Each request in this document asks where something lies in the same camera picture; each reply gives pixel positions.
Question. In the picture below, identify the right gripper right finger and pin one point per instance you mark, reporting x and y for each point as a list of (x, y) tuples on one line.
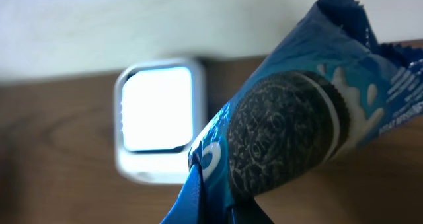
[(247, 212)]

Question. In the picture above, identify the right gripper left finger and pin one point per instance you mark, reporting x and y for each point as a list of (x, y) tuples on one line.
[(189, 205)]

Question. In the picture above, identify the blue snack bar wrapper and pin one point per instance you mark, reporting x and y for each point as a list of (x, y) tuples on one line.
[(328, 88)]

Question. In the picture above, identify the white barcode scanner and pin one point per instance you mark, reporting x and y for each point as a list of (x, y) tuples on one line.
[(159, 108)]

